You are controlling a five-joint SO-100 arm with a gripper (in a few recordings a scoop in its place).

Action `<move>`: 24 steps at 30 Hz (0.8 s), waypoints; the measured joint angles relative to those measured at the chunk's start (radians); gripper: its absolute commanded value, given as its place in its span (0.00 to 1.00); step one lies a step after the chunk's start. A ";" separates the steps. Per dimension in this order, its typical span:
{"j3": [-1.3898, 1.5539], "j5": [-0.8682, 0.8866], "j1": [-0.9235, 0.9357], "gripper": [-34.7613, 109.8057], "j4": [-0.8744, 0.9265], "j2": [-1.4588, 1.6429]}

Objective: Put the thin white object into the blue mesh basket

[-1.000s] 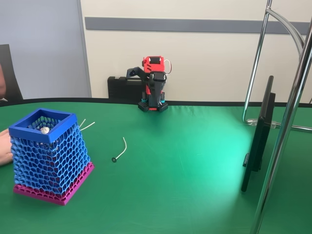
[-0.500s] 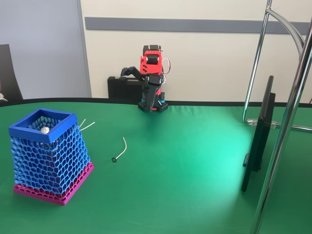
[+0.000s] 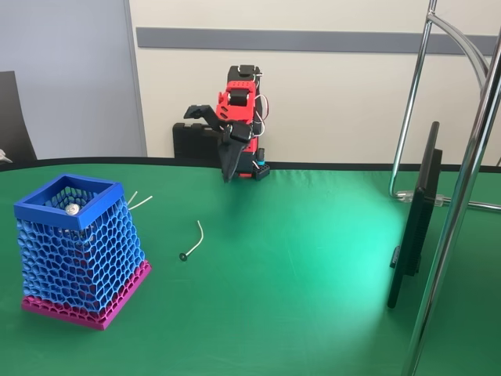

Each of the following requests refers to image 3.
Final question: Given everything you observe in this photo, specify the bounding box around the black gripper camera mount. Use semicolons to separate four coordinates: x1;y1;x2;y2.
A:
183;103;230;136

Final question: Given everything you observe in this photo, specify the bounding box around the white cable tie with disc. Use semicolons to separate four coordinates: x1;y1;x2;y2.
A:
178;219;205;262

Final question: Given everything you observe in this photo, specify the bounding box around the grey wall rail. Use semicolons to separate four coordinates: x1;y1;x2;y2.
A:
135;26;490;56

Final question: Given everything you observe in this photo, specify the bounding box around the black LED light panel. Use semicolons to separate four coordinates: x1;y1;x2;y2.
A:
387;121;445;310

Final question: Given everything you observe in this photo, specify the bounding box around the chrome tube stand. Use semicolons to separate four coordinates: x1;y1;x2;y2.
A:
388;0;501;376

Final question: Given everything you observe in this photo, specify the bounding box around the blue and magenta lattice basket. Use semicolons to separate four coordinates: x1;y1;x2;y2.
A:
13;173;153;332

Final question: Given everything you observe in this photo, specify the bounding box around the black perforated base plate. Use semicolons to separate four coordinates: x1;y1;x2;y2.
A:
250;162;272;182

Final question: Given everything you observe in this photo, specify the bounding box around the green cloth with black border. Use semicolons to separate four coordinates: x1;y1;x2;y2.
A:
0;156;501;376

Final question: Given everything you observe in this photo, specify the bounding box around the black plastic tool case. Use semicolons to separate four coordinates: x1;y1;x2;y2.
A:
172;122;226;160

